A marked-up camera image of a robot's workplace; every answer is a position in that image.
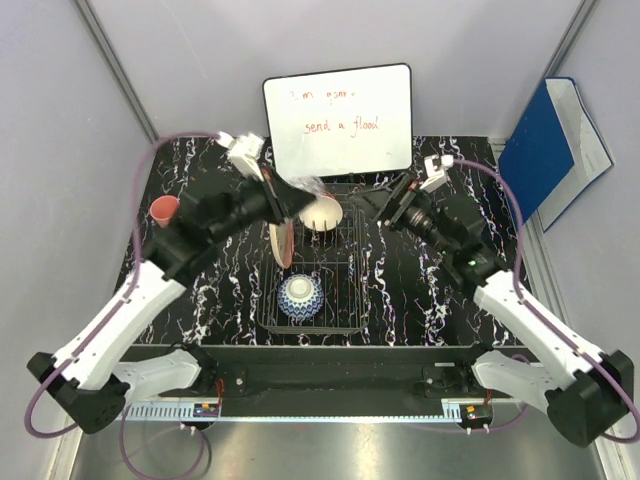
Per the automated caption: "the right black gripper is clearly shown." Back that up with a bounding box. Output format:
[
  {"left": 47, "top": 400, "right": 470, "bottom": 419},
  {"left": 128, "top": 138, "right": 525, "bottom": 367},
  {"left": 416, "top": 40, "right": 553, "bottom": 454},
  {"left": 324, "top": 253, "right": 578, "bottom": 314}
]
[{"left": 346, "top": 171, "right": 455, "bottom": 257}]

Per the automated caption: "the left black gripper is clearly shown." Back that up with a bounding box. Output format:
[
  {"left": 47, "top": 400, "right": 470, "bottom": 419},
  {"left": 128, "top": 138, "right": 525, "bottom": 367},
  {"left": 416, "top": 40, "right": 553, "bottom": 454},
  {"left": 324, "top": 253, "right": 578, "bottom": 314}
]
[{"left": 209, "top": 163, "right": 315, "bottom": 243}]

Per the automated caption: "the pink plastic cup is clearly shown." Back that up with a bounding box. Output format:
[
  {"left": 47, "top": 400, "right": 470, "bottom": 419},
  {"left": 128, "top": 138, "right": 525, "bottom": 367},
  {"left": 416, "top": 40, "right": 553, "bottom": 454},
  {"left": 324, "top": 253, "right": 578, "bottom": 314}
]
[{"left": 149, "top": 195, "right": 180, "bottom": 228}]

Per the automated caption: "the clear drinking glass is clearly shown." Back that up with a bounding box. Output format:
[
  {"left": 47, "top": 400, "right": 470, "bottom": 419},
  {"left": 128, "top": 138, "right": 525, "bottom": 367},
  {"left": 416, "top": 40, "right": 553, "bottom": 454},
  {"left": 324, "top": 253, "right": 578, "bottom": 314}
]
[{"left": 287, "top": 176, "right": 326, "bottom": 197}]

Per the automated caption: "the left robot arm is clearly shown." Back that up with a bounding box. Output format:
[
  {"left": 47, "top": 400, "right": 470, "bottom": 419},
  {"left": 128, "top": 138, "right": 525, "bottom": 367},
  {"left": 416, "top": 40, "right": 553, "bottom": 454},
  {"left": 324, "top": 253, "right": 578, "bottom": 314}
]
[{"left": 27, "top": 172, "right": 318, "bottom": 434}]

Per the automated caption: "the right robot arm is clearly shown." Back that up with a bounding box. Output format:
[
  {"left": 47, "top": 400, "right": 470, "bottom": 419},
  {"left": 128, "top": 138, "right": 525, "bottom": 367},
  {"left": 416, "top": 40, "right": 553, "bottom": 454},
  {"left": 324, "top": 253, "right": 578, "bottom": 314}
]
[{"left": 352, "top": 173, "right": 639, "bottom": 447}]

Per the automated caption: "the cream pink plate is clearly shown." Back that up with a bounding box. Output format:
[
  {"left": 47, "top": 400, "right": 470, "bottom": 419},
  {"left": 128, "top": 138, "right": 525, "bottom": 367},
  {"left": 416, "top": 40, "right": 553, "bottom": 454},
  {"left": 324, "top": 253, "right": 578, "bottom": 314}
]
[{"left": 269, "top": 222, "right": 294, "bottom": 269}]

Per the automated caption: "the red floral bowl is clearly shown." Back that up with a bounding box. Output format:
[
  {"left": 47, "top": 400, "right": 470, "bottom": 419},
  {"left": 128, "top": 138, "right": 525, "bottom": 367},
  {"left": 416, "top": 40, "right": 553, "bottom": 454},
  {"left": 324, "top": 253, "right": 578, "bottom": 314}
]
[{"left": 299, "top": 194, "right": 343, "bottom": 232}]

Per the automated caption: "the blue white patterned bowl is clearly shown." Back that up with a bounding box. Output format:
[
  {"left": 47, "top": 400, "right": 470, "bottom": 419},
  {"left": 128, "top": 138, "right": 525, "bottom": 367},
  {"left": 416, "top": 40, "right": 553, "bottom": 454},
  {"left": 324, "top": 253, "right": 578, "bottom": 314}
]
[{"left": 277, "top": 274, "right": 324, "bottom": 322}]

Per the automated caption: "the white whiteboard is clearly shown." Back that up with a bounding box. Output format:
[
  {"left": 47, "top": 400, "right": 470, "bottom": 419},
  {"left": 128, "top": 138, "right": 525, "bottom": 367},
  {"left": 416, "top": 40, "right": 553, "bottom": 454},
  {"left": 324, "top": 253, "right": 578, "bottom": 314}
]
[{"left": 262, "top": 63, "right": 413, "bottom": 178}]

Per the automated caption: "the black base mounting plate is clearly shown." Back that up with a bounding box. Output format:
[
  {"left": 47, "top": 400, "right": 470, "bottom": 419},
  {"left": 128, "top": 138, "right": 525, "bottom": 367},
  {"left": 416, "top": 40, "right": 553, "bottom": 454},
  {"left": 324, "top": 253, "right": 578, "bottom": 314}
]
[{"left": 119, "top": 342, "right": 541, "bottom": 419}]

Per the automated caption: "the blue folder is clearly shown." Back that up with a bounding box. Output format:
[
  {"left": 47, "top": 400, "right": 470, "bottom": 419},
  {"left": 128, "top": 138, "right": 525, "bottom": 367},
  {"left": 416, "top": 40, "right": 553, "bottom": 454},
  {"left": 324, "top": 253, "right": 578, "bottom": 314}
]
[{"left": 498, "top": 77, "right": 614, "bottom": 230}]

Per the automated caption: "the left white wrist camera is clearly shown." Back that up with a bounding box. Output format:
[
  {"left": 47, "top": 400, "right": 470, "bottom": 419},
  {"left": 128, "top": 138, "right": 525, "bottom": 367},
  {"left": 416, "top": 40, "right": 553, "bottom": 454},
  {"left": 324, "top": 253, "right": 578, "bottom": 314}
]
[{"left": 227, "top": 133, "right": 264, "bottom": 181}]

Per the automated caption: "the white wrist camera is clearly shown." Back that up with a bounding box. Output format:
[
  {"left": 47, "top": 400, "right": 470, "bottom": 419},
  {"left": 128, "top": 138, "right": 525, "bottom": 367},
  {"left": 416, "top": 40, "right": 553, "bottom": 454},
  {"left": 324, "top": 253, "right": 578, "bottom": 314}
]
[
  {"left": 227, "top": 133, "right": 264, "bottom": 181},
  {"left": 420, "top": 154, "right": 454, "bottom": 193}
]

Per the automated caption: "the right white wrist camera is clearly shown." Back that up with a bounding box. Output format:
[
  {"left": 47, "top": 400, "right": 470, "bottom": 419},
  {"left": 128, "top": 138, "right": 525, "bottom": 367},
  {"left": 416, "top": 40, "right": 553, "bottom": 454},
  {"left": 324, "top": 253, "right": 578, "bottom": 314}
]
[{"left": 420, "top": 154, "right": 454, "bottom": 193}]

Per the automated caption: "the grey wire dish rack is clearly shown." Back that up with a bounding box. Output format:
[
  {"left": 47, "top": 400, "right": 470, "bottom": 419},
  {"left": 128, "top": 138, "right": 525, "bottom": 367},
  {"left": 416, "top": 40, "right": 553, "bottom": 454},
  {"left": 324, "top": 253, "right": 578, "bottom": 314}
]
[{"left": 257, "top": 183, "right": 369, "bottom": 335}]

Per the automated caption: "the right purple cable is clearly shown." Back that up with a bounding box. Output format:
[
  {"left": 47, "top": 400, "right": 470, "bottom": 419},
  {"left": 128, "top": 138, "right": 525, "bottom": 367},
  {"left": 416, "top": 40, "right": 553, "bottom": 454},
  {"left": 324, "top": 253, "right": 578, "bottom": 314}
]
[{"left": 449, "top": 159, "right": 640, "bottom": 442}]

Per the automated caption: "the purple cable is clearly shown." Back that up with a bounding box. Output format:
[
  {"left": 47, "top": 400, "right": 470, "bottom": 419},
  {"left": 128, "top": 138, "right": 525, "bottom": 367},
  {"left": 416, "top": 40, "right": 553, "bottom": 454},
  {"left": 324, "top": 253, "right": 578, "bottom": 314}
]
[
  {"left": 449, "top": 159, "right": 640, "bottom": 442},
  {"left": 24, "top": 130, "right": 231, "bottom": 479}
]

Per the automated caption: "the white slotted cable duct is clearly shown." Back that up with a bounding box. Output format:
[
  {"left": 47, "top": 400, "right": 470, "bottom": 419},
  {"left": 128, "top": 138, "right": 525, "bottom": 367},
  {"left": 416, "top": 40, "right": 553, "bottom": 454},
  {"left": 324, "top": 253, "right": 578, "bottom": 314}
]
[{"left": 126, "top": 402, "right": 221, "bottom": 422}]

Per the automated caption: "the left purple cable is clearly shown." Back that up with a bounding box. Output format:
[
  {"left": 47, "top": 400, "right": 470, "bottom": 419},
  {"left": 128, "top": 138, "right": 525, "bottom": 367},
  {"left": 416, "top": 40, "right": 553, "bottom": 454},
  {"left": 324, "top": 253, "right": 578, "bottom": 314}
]
[{"left": 24, "top": 130, "right": 231, "bottom": 479}]

